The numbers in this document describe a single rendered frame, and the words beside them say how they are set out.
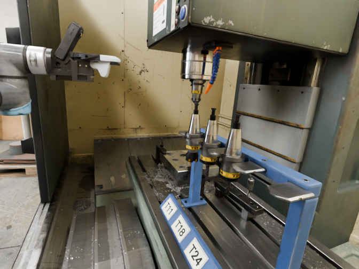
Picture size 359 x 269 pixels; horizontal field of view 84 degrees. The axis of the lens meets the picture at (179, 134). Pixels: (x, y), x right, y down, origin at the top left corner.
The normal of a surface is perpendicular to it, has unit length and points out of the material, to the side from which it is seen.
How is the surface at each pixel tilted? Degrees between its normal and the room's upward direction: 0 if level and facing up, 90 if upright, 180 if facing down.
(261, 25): 90
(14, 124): 76
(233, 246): 0
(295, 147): 90
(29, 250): 0
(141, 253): 8
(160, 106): 90
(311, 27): 90
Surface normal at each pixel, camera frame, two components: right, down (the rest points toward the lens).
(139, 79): 0.38, 0.25
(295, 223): -0.92, 0.04
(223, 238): 0.07, -0.97
